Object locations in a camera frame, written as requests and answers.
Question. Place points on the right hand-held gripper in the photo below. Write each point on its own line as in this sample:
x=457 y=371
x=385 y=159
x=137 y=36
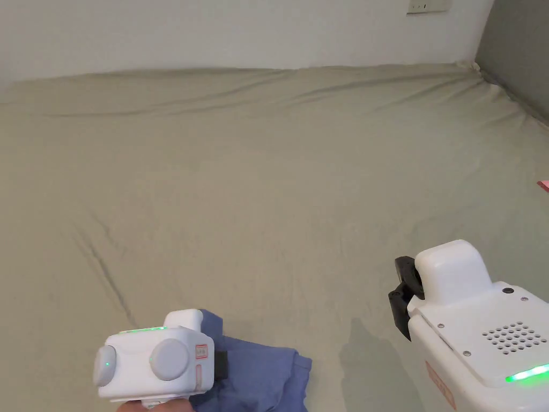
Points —
x=480 y=326

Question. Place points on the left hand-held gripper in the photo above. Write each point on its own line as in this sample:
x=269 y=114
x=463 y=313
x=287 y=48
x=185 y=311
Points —
x=141 y=365

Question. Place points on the blue garment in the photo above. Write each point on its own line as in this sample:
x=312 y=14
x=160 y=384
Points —
x=253 y=373

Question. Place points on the person's left hand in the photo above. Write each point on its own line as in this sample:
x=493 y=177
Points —
x=154 y=407

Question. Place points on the pink card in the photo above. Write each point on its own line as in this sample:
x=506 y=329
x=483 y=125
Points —
x=544 y=184

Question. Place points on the bed with beige sheet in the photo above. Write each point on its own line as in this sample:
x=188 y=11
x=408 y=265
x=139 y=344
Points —
x=240 y=180

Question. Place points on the grey padded headboard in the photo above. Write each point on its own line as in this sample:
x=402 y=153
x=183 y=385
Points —
x=517 y=47

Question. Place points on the white wall socket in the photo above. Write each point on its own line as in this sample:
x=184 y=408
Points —
x=429 y=6

